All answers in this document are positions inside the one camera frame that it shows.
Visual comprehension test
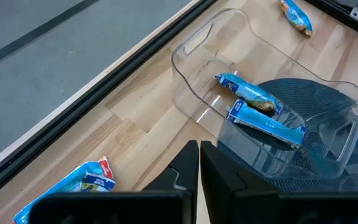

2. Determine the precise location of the black aluminium table frame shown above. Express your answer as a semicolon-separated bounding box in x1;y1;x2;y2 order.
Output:
0;0;358;206

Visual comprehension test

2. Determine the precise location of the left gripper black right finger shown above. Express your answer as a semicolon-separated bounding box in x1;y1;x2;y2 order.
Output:
200;140;358;224

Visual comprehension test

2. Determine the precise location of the black round mat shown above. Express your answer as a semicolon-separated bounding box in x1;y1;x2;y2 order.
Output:
218;77;358;192

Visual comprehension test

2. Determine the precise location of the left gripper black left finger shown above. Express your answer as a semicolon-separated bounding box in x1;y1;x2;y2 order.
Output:
29;139;200;224

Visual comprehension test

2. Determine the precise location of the blue snack packet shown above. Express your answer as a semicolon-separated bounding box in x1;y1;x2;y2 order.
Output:
12;156;115;224
277;0;313;37

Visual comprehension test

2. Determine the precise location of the blue-label Chewy granola bar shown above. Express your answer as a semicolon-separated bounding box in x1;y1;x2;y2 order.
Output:
213;73;284;112
80;172;117;193
226;98;307;147

